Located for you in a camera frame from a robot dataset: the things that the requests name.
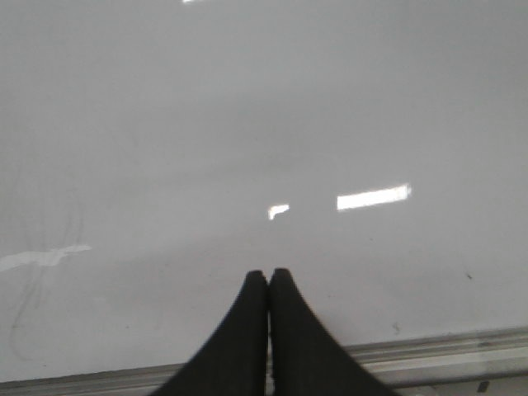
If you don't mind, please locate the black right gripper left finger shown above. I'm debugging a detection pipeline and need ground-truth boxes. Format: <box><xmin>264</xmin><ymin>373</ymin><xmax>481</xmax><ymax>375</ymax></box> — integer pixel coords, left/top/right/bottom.
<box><xmin>152</xmin><ymin>271</ymin><xmax>268</xmax><ymax>396</ymax></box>

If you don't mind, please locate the white whiteboard with aluminium frame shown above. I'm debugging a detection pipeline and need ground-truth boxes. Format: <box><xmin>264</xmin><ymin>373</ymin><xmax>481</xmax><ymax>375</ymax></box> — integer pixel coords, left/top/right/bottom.
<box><xmin>1</xmin><ymin>1</ymin><xmax>527</xmax><ymax>381</ymax></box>

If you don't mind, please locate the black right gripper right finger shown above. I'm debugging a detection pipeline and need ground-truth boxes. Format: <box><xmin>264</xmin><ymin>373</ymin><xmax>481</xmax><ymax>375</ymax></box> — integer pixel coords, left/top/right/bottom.
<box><xmin>268</xmin><ymin>268</ymin><xmax>396</xmax><ymax>396</ymax></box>

